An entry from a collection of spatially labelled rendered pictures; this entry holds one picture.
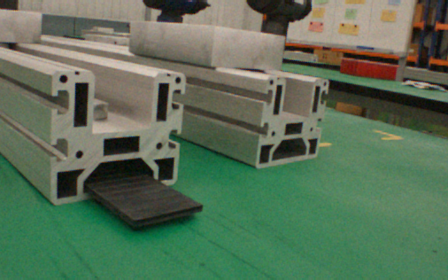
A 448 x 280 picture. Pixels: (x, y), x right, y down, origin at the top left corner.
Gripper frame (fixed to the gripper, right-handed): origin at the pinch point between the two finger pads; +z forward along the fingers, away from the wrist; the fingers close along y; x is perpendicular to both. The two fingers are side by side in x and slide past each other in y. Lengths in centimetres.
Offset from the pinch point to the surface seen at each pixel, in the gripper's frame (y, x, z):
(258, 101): -5, -98, -3
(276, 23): 18, -79, -11
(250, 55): 0, -91, -7
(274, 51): 4, -91, -7
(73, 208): -23, -99, 3
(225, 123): -4, -93, 0
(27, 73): -24, -94, -5
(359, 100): 141, -30, 12
